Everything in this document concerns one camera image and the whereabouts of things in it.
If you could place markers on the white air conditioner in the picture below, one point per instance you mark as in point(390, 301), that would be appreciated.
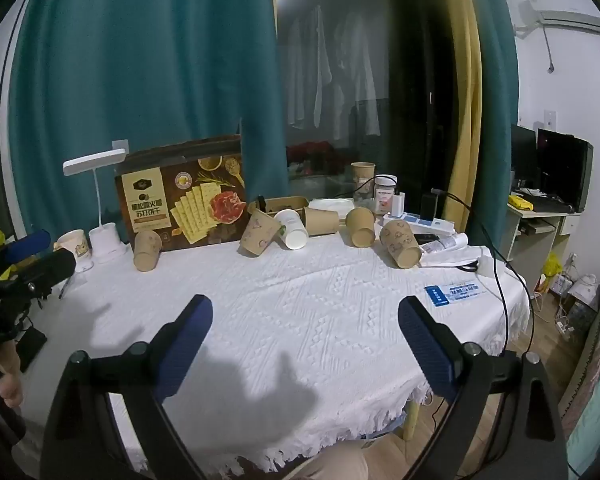
point(565, 17)

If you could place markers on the white tube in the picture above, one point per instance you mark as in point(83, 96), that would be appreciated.
point(447, 244)

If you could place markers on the white paper cup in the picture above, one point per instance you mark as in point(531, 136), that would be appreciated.
point(292, 230)

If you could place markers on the yellow packet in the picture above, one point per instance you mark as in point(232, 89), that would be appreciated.
point(521, 203)

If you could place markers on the black flat object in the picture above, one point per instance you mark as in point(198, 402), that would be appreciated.
point(31, 345)

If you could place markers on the brown cardboard tray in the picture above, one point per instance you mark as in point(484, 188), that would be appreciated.
point(280, 204)

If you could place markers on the small white box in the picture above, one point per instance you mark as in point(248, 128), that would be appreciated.
point(398, 204)

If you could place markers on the white power strip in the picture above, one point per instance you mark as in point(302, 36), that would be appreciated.
point(440, 226)

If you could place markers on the black monitor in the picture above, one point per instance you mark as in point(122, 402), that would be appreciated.
point(562, 170)

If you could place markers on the red cloth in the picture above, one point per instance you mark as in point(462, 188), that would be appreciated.
point(315, 157)

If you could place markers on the light wooden desk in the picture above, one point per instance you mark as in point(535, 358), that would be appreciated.
point(535, 240)

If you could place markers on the white desk lamp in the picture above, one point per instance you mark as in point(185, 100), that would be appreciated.
point(105, 245)

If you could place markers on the wooden table leg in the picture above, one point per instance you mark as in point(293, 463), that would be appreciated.
point(414, 415)

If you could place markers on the brown paper cup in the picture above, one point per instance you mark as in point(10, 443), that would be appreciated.
point(257, 232)
point(322, 220)
point(147, 252)
point(400, 245)
point(360, 227)
point(363, 177)

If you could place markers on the white textured tablecloth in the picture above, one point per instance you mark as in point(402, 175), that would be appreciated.
point(305, 310)

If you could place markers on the white wall switch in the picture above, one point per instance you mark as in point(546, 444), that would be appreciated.
point(550, 119)

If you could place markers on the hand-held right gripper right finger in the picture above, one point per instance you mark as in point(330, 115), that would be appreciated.
point(425, 347)

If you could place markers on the brown cracker box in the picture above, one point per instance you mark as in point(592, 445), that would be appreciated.
point(195, 200)

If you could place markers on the teal curtain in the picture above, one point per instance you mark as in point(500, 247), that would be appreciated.
point(140, 60)
point(500, 110)

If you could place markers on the black box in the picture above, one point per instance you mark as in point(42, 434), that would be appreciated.
point(428, 207)

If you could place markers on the white-lidded jar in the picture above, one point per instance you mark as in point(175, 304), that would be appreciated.
point(385, 195)

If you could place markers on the black keyboard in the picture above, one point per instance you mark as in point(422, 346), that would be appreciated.
point(552, 206)

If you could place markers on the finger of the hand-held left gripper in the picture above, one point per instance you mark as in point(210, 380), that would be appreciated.
point(47, 266)
point(27, 246)

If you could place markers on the floral cloth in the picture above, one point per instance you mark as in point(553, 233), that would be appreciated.
point(597, 360)

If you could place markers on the person's left hand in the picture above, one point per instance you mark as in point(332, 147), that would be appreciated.
point(9, 385)

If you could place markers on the white tissue pack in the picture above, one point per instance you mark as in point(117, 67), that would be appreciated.
point(332, 206)

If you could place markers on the blue and white packet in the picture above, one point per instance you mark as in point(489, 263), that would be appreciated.
point(452, 293)

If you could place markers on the yellow curtain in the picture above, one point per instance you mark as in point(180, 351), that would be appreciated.
point(467, 110)

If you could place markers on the hanging white clothes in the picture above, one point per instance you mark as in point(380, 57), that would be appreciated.
point(330, 75)

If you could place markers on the white printed cup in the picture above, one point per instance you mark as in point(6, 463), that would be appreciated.
point(75, 252)

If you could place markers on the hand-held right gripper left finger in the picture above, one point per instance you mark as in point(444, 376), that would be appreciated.
point(185, 347)

